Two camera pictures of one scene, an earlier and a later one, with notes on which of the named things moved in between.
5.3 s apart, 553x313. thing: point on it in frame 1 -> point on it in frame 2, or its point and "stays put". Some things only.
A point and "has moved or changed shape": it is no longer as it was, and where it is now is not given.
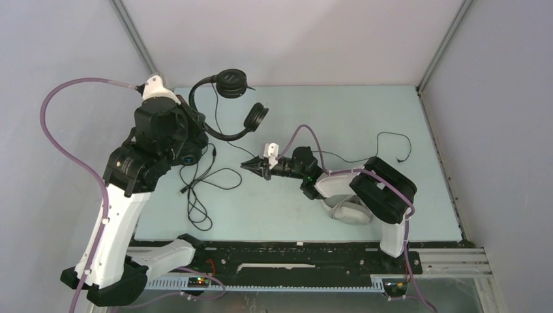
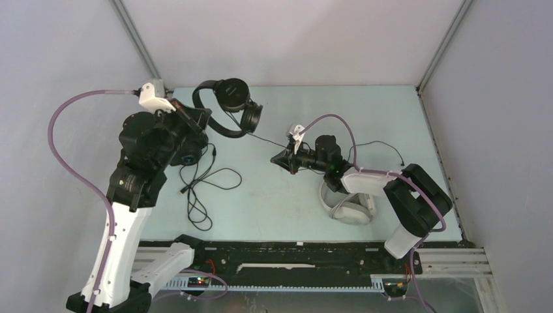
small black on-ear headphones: [231, 83] has moved or changed shape
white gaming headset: [349, 209] stays put
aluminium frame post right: [462, 11] stays put
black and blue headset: [190, 152] stays put
